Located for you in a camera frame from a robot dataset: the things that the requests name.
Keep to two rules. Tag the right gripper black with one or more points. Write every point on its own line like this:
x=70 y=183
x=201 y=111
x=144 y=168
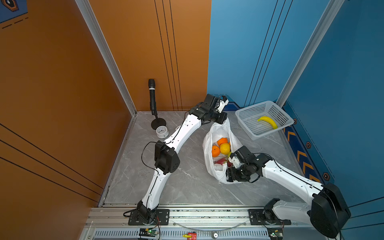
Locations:
x=233 y=177

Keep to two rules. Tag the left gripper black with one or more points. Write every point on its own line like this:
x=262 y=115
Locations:
x=222 y=116

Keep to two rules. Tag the white plastic bag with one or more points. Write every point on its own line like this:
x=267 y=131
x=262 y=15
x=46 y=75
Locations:
x=216 y=132

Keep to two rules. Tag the orange fruit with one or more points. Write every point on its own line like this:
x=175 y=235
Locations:
x=222 y=141
x=215 y=151

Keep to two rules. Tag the yellow apple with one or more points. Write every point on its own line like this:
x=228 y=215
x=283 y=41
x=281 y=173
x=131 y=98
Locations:
x=225 y=148

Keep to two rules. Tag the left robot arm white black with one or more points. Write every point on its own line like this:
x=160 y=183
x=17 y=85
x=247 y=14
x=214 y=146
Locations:
x=166 y=156

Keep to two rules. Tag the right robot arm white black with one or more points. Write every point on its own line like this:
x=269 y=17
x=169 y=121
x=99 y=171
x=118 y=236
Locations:
x=323 y=207

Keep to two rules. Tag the red dragon fruit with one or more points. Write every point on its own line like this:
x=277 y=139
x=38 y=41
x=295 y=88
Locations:
x=224 y=161

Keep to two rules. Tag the white plastic basket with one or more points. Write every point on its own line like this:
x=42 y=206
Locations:
x=248 y=119

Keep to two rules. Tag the yellow banana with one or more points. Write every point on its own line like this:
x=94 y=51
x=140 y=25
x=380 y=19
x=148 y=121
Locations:
x=268 y=120

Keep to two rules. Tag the round white gauge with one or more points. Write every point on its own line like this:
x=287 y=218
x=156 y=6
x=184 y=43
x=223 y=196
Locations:
x=162 y=132

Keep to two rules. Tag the black microphone on stand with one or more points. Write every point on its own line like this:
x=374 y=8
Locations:
x=157 y=122

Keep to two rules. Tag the circuit board right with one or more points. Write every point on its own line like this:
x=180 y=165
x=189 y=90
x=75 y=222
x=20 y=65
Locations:
x=275 y=234

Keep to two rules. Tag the green circuit board left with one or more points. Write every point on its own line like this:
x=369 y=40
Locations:
x=148 y=234

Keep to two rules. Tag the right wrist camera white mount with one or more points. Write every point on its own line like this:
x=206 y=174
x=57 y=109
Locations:
x=236 y=163

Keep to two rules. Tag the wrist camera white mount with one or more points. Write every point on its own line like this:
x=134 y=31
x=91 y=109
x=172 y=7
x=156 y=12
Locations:
x=236 y=163
x=222 y=102

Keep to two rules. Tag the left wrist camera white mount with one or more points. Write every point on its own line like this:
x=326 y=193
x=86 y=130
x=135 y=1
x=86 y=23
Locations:
x=222 y=102

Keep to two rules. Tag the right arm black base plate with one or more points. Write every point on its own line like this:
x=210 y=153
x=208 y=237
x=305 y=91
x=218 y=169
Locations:
x=266 y=217

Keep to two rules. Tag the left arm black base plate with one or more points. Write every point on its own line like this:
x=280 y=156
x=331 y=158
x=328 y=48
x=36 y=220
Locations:
x=162 y=216

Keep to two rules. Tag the aluminium front rail frame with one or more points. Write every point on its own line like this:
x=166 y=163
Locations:
x=210 y=222

